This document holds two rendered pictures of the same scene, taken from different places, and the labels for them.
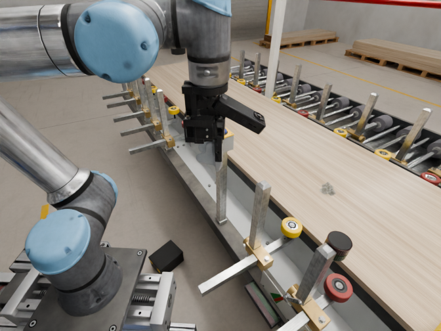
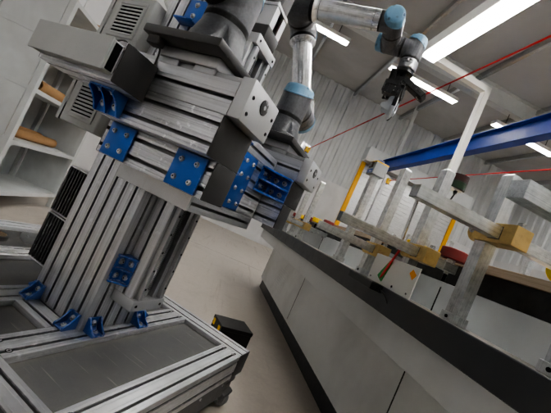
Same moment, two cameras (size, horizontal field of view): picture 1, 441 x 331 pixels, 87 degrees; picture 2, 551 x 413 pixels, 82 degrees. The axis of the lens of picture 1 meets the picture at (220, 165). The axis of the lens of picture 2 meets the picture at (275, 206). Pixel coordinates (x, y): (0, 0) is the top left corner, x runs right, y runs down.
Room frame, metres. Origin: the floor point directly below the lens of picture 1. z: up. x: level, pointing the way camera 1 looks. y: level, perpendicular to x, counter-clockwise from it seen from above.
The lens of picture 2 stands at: (-0.83, -0.17, 0.75)
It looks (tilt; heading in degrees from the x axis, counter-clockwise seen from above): 2 degrees up; 20
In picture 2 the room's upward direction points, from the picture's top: 24 degrees clockwise
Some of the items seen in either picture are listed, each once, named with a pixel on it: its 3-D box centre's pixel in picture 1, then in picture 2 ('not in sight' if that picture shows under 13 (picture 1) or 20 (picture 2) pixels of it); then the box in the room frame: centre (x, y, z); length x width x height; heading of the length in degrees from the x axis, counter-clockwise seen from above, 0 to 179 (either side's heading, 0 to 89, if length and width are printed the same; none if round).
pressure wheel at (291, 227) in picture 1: (289, 232); not in sight; (0.58, -0.28, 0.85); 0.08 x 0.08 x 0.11
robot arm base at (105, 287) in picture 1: (85, 274); (282, 128); (0.29, 0.34, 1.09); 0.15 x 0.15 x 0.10
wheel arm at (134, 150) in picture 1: (162, 142); (298, 223); (1.34, 0.40, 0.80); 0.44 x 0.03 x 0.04; 121
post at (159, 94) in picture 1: (164, 124); (310, 211); (1.40, 0.37, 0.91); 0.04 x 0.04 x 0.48; 31
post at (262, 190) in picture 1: (256, 229); (384, 222); (0.54, -0.14, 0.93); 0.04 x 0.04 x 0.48; 31
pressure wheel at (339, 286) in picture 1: (334, 292); (448, 265); (0.35, -0.38, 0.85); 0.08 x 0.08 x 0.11
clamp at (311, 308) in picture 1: (307, 306); (418, 253); (0.31, -0.28, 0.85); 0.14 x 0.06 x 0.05; 31
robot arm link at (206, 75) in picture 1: (209, 71); (407, 67); (0.44, 0.02, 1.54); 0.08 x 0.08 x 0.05
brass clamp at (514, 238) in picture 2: not in sight; (497, 235); (0.09, -0.40, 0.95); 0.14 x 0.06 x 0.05; 31
